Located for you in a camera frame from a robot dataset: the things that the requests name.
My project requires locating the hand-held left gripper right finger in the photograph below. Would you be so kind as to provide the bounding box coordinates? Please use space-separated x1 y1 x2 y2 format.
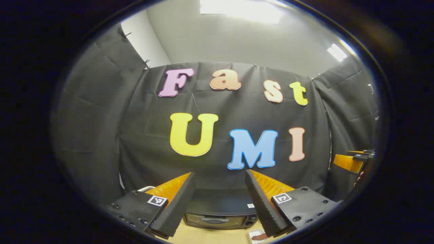
245 169 342 238

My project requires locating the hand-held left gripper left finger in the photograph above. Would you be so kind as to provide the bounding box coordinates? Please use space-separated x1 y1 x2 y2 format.
105 171 196 238

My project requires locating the black electric oven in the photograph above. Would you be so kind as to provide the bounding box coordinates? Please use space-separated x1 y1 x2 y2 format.
183 187 261 231

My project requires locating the white food tray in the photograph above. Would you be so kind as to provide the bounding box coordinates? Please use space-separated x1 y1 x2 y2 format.
248 229 269 244

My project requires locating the black backdrop cloth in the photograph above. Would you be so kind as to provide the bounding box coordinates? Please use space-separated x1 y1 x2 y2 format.
51 24 380 208

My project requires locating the small ceiling light panel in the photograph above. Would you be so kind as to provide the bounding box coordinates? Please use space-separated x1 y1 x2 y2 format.
327 43 348 62

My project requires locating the large ceiling light panel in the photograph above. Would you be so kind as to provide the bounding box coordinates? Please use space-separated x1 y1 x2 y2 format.
199 0 284 25

